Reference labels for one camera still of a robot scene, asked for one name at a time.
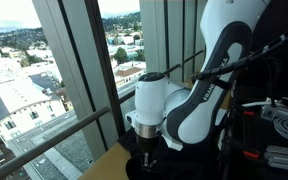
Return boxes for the black zippered bag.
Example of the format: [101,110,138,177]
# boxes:
[117,127,226,180]

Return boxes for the long aluminium extrusion rail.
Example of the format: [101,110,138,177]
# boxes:
[263,144,288,174]

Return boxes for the black clamp with orange handle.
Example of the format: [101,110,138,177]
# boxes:
[242,149,261,160]
[241,109,256,117]

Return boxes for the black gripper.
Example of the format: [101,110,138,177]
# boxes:
[136,134,160,169]

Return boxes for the thin white cable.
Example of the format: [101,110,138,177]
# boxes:
[241,99,286,108]

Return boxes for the black braided sleeve cable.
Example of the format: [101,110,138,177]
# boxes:
[190,17,288,83]

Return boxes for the grey steel handrail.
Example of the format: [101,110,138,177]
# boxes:
[0,49,205,180]

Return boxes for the grey coiled cable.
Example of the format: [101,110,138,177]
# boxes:
[272,116,288,144]

